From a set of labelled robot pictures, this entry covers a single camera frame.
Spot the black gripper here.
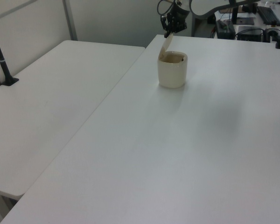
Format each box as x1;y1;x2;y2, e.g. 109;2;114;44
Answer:
160;2;189;39

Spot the cream flip-lid trash bin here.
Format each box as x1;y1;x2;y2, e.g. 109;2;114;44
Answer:
157;34;188;89

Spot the black and green device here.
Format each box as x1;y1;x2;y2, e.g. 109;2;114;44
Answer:
215;20;236;40

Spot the black monitor stand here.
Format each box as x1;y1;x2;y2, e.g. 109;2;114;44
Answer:
231;6;240;24

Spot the black flat pad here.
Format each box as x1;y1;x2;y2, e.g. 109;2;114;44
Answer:
235;17;255;25

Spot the black box device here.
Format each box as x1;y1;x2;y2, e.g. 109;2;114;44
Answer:
235;25;265;42

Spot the black keyboard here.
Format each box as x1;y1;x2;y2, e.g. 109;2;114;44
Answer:
256;6;280;27

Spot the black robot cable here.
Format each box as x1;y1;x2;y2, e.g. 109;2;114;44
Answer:
157;0;173;17

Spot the grey metal partition post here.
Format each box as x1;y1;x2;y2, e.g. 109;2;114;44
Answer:
62;0;78;42

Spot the black camera stand pole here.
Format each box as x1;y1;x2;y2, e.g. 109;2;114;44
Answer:
0;20;20;87

